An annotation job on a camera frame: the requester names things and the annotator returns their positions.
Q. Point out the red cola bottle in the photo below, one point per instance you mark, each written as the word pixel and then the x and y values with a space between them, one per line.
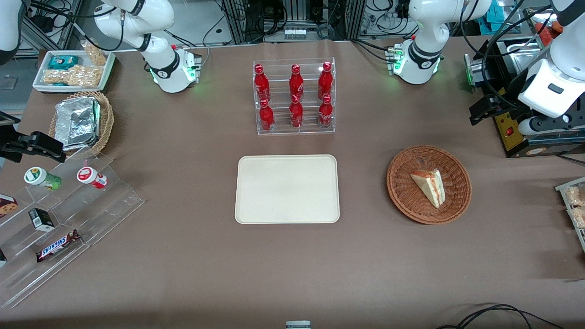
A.
pixel 296 115
pixel 261 84
pixel 266 118
pixel 325 114
pixel 296 84
pixel 325 82

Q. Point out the shiny metal pan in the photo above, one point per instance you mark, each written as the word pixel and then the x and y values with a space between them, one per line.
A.
pixel 521 57

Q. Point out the white power strip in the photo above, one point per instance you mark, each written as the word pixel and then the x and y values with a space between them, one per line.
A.
pixel 295 33

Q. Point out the brown wicker basket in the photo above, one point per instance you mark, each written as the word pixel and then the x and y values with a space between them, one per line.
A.
pixel 404 201

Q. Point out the small clear nut bag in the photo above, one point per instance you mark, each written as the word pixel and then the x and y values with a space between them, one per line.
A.
pixel 96 54

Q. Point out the red lidded cup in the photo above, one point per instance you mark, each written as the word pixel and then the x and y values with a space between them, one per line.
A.
pixel 91 177

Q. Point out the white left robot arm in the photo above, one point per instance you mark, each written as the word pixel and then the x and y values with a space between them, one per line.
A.
pixel 425 27

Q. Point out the silver foil package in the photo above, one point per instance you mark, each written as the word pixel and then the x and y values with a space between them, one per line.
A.
pixel 77 123

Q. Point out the green lidded cup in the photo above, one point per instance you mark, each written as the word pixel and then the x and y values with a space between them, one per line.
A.
pixel 41 178

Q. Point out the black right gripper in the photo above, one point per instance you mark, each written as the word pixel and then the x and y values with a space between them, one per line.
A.
pixel 5 145

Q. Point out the tray with pastries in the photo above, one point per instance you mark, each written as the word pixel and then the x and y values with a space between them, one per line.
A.
pixel 577 233

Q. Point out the small grey device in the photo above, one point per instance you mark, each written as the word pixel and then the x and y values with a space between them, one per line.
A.
pixel 298 325

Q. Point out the clear acrylic stepped display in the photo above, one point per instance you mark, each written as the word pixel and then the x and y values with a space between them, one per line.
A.
pixel 105 210

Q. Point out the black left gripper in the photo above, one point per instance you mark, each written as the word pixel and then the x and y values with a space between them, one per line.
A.
pixel 508 94

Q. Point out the clear acrylic bottle rack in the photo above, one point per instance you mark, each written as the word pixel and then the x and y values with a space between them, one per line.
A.
pixel 294 130

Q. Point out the small black box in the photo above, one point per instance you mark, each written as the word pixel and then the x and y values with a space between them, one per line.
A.
pixel 42 219

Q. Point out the cream plastic tray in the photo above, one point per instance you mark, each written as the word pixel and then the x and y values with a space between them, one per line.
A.
pixel 287 189

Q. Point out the Snickers chocolate bar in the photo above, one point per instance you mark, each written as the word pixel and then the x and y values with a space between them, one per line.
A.
pixel 58 246

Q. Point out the large clear nut bag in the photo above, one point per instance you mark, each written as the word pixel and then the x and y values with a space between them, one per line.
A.
pixel 73 76

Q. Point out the black machine with yellow panel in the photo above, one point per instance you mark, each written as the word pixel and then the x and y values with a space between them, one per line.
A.
pixel 514 137

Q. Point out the triangle sandwich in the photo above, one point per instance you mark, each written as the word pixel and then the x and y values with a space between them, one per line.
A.
pixel 429 185

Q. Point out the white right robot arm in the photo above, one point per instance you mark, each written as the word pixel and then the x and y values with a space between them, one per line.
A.
pixel 160 50

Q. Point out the teal snack packet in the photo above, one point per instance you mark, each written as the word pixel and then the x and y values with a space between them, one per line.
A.
pixel 63 62

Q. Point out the white rectangular snack tray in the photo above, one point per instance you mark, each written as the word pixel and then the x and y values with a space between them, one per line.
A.
pixel 39 80

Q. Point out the light tan wicker basket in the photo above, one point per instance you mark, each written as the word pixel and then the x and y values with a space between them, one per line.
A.
pixel 107 121

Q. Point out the brown cookie box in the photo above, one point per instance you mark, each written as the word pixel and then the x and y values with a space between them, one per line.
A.
pixel 7 205

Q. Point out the clear cracker packet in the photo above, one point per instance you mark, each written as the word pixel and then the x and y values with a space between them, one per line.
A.
pixel 578 217
pixel 576 195

